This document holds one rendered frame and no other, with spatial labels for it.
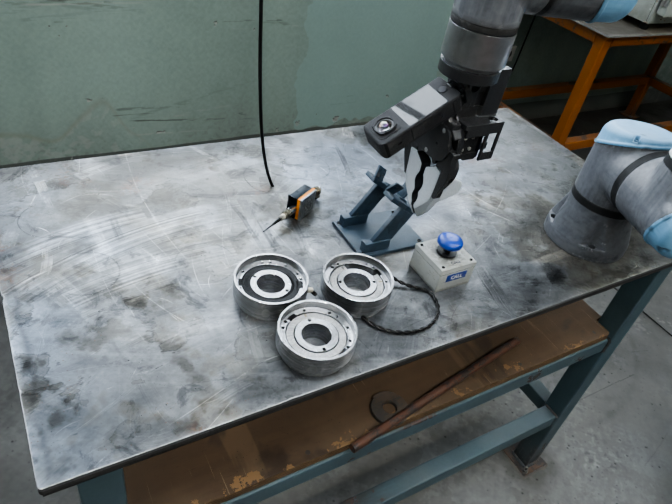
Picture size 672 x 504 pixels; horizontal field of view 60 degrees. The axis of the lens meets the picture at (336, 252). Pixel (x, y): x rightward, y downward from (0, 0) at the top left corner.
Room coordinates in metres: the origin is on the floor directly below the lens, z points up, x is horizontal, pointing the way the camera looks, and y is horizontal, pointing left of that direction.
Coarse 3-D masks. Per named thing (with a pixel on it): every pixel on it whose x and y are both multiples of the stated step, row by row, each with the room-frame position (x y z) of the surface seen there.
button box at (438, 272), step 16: (432, 240) 0.75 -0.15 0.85; (416, 256) 0.72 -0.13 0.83; (432, 256) 0.71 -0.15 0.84; (448, 256) 0.71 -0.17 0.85; (464, 256) 0.73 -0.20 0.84; (416, 272) 0.72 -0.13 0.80; (432, 272) 0.69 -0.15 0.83; (448, 272) 0.69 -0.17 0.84; (464, 272) 0.71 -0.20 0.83; (432, 288) 0.68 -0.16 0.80; (448, 288) 0.69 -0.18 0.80
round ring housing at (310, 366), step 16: (304, 304) 0.56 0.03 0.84; (320, 304) 0.56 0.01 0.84; (288, 320) 0.53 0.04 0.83; (304, 320) 0.53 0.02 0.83; (320, 320) 0.54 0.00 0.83; (336, 320) 0.55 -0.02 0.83; (352, 320) 0.54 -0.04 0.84; (304, 336) 0.53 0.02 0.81; (320, 336) 0.53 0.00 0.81; (336, 336) 0.52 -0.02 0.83; (352, 336) 0.52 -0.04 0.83; (288, 352) 0.47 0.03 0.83; (320, 352) 0.49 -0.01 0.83; (352, 352) 0.50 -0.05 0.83; (304, 368) 0.46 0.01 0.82; (320, 368) 0.46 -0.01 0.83; (336, 368) 0.47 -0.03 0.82
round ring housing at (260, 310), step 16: (256, 256) 0.63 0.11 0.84; (272, 256) 0.64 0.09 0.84; (240, 272) 0.60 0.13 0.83; (272, 272) 0.61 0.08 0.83; (304, 272) 0.62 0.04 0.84; (240, 288) 0.56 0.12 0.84; (256, 288) 0.58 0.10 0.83; (272, 288) 0.61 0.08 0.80; (288, 288) 0.59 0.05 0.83; (304, 288) 0.59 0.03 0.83; (240, 304) 0.55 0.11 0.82; (256, 304) 0.54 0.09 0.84; (272, 304) 0.54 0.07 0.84; (288, 304) 0.55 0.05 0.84; (272, 320) 0.55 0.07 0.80
